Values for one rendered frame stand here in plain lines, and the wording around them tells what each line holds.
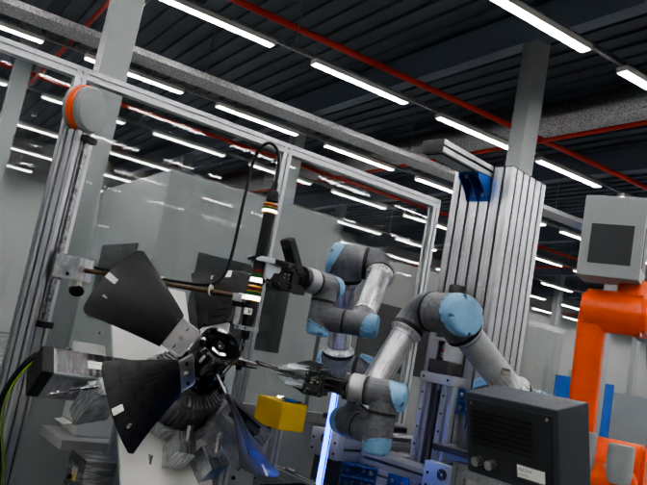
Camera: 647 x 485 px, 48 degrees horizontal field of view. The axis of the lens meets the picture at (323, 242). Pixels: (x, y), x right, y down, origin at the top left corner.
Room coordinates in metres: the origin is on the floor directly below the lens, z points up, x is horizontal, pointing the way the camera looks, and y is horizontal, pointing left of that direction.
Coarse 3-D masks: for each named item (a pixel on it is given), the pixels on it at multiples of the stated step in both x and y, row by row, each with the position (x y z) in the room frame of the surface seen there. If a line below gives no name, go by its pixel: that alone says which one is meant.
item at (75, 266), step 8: (56, 256) 2.25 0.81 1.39; (64, 256) 2.23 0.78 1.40; (72, 256) 2.22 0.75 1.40; (56, 264) 2.24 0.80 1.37; (64, 264) 2.23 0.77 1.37; (72, 264) 2.22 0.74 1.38; (80, 264) 2.21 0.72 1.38; (88, 264) 2.25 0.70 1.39; (56, 272) 2.23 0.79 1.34; (64, 272) 2.23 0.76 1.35; (72, 272) 2.21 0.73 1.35; (80, 272) 2.22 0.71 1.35; (80, 280) 2.23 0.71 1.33; (88, 280) 2.26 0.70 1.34
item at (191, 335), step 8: (184, 320) 1.96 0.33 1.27; (176, 328) 1.97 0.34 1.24; (184, 328) 1.97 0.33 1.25; (192, 328) 1.97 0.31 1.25; (168, 336) 1.96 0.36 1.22; (176, 336) 1.97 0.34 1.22; (184, 336) 1.97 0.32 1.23; (192, 336) 1.97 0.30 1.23; (168, 344) 1.97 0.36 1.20; (176, 344) 1.97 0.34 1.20; (184, 344) 1.97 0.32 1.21; (176, 352) 1.97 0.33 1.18; (184, 352) 1.97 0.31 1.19
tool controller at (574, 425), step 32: (480, 416) 1.69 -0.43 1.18; (512, 416) 1.62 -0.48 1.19; (544, 416) 1.54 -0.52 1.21; (576, 416) 1.56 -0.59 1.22; (480, 448) 1.71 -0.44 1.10; (512, 448) 1.63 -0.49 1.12; (544, 448) 1.56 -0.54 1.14; (576, 448) 1.56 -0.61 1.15; (512, 480) 1.65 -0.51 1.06; (544, 480) 1.57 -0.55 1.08; (576, 480) 1.57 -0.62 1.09
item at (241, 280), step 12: (192, 276) 2.20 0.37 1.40; (204, 276) 2.20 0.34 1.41; (216, 276) 2.20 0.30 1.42; (240, 276) 2.20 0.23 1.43; (216, 288) 2.16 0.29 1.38; (228, 288) 2.16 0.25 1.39; (240, 288) 2.16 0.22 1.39; (204, 300) 2.14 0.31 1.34; (216, 300) 2.13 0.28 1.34; (228, 300) 2.12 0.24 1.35; (204, 312) 2.11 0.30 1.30; (216, 312) 2.09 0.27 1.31; (228, 312) 2.08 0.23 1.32; (204, 324) 2.07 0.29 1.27
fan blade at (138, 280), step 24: (120, 264) 1.95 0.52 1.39; (144, 264) 1.96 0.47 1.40; (96, 288) 1.91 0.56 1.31; (120, 288) 1.93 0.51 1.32; (144, 288) 1.95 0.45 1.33; (96, 312) 1.91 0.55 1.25; (120, 312) 1.93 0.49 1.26; (144, 312) 1.94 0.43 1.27; (168, 312) 1.95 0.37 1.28; (144, 336) 1.95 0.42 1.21
